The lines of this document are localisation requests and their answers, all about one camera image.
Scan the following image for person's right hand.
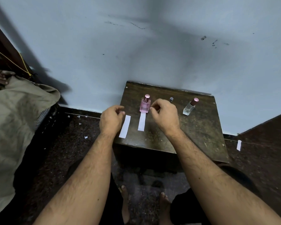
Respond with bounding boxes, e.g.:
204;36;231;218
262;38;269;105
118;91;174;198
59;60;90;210
149;99;181;137

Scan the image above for person's left hand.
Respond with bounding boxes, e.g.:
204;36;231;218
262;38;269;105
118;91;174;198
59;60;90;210
99;105;126;137

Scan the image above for person's left forearm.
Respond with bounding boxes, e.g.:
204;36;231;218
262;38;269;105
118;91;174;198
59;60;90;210
33;132;116;225

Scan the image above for person's right forearm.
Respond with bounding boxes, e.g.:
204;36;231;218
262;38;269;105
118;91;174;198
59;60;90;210
165;129;281;225

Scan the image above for pink square perfume bottle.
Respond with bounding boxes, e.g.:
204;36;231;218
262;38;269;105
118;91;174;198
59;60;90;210
140;94;151;113

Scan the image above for clear perfume bottle pink cap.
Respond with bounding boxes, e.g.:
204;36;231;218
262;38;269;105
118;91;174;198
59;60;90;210
183;97;199;116

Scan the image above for dark wooden stool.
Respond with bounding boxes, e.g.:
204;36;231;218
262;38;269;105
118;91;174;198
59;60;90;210
113;81;229;176

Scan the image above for dark mattress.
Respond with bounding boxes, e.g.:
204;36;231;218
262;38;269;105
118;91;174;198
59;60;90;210
34;103;59;135

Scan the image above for person's left foot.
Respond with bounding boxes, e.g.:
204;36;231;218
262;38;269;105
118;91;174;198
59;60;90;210
118;185;131;224

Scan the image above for person's right foot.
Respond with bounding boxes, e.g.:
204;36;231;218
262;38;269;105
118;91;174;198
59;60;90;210
158;192;172;225

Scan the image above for black shorts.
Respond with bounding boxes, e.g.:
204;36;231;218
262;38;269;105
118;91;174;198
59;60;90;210
66;159;260;225

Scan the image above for beige cloth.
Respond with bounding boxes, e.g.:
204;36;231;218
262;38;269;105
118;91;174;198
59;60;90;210
0;76;61;216

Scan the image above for yellow string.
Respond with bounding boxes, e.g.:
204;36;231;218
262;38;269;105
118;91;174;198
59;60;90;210
0;47;33;77

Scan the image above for brown wooden post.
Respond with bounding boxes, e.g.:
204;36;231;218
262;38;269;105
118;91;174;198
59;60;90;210
0;17;36;80

